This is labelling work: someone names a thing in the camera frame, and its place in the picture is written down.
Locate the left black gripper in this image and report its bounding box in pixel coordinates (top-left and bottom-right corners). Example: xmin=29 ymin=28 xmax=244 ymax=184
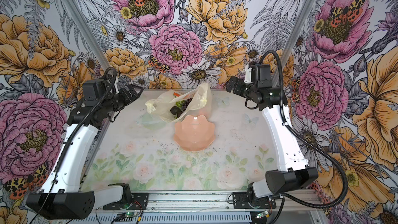
xmin=102 ymin=84 xmax=145 ymax=113

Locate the translucent cream plastic bag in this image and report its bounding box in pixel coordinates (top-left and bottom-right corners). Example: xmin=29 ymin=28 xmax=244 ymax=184
xmin=145 ymin=83 xmax=212 ymax=123

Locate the dark purple grape bunch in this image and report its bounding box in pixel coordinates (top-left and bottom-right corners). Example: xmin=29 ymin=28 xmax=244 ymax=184
xmin=176 ymin=99 xmax=192 ymax=112

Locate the pink scalloped fruit plate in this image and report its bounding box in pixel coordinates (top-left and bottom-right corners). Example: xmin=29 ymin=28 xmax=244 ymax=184
xmin=173 ymin=115 xmax=215 ymax=151

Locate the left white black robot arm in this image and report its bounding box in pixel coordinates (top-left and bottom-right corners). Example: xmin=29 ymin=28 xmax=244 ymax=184
xmin=26 ymin=79 xmax=144 ymax=220

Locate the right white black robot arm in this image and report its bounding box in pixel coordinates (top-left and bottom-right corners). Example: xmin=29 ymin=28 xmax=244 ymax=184
xmin=226 ymin=62 xmax=318 ymax=207

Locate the white perforated vent strip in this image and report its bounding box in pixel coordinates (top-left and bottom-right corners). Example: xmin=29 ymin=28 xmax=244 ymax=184
xmin=91 ymin=212 xmax=252 ymax=224

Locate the left black cable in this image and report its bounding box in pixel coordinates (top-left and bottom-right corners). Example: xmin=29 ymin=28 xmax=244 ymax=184
xmin=27 ymin=66 xmax=118 ymax=224

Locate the right aluminium corner post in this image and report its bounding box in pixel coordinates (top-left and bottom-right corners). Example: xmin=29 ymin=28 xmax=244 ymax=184
xmin=272 ymin=0 xmax=317 ymax=87

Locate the aluminium corner post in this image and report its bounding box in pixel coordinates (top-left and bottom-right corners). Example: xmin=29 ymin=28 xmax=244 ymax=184
xmin=272 ymin=0 xmax=317 ymax=87
xmin=62 ymin=0 xmax=113 ymax=71

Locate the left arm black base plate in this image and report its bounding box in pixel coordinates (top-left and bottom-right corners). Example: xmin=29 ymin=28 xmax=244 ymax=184
xmin=114 ymin=193 xmax=149 ymax=210

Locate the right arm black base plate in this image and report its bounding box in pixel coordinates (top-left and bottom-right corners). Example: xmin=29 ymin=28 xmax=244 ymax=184
xmin=232 ymin=192 xmax=276 ymax=209

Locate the aluminium front rail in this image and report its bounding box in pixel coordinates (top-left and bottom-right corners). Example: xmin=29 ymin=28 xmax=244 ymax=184
xmin=97 ymin=189 xmax=321 ymax=216

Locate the right black corrugated cable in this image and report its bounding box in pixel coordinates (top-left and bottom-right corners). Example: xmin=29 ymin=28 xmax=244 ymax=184
xmin=258 ymin=49 xmax=349 ymax=209

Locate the left aluminium corner post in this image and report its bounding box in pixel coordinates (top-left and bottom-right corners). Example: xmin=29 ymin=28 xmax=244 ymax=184
xmin=62 ymin=0 xmax=113 ymax=71

